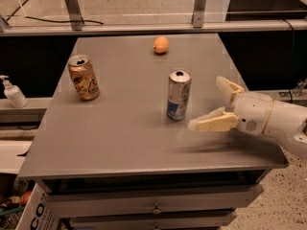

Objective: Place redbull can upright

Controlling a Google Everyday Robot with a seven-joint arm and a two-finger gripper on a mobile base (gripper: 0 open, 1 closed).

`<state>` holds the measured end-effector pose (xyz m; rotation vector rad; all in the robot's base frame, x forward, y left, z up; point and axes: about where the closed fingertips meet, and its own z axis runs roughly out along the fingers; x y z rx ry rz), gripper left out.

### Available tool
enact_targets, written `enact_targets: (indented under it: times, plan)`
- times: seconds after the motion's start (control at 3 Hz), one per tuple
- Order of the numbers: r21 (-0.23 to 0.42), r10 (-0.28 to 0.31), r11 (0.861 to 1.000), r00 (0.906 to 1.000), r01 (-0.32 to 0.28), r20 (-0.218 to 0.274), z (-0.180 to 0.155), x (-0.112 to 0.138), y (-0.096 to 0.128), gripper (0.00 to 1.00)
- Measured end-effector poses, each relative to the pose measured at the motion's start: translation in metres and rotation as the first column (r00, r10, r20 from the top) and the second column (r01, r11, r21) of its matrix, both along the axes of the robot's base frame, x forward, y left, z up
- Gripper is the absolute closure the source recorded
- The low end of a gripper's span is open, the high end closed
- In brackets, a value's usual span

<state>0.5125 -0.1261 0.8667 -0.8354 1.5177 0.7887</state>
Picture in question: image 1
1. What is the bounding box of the metal railing frame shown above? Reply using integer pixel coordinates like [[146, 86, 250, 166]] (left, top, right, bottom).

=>
[[0, 0, 307, 36]]

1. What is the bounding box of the grey drawer cabinet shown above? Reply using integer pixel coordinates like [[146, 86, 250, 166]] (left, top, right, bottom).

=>
[[20, 34, 288, 230]]

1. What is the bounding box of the small orange ball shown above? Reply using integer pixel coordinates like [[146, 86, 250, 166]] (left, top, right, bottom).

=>
[[20, 191, 32, 206]]

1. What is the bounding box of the black cable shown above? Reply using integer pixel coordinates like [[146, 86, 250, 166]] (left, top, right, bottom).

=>
[[5, 0, 106, 26]]

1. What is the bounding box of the orange lemon fruit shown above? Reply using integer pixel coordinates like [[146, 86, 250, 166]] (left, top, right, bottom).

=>
[[153, 36, 169, 54]]

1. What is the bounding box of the gold soda can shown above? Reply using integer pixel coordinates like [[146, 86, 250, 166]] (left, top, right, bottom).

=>
[[67, 55, 100, 101]]

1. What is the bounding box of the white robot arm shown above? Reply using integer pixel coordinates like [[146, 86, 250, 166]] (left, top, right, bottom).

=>
[[188, 76, 307, 159]]

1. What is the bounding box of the white pump bottle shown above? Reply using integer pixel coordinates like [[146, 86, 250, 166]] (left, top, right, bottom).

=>
[[0, 75, 28, 108]]

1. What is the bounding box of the silver redbull can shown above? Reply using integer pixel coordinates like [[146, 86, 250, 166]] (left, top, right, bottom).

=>
[[167, 69, 192, 121]]

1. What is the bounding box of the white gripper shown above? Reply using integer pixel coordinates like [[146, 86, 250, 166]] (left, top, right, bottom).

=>
[[188, 76, 273, 136]]

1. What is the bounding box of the white cardboard box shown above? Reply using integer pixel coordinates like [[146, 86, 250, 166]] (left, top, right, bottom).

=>
[[15, 184, 59, 230]]

